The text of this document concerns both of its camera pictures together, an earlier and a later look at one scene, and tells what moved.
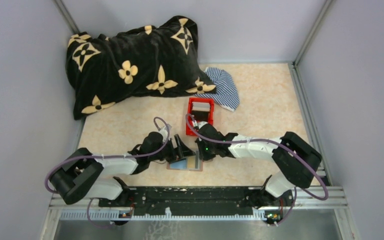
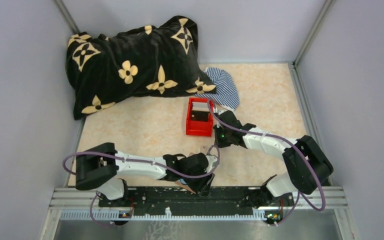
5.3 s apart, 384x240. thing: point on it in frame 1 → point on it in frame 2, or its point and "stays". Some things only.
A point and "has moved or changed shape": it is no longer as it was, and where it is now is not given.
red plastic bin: x=190 y=129 stays
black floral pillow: x=151 y=60 stays
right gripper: x=204 y=151 → x=224 y=117
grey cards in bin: x=201 y=106 stays
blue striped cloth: x=227 y=94 stays
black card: x=202 y=116 stays
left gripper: x=172 y=149 → x=207 y=182
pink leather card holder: x=190 y=163 has moved or changed shape
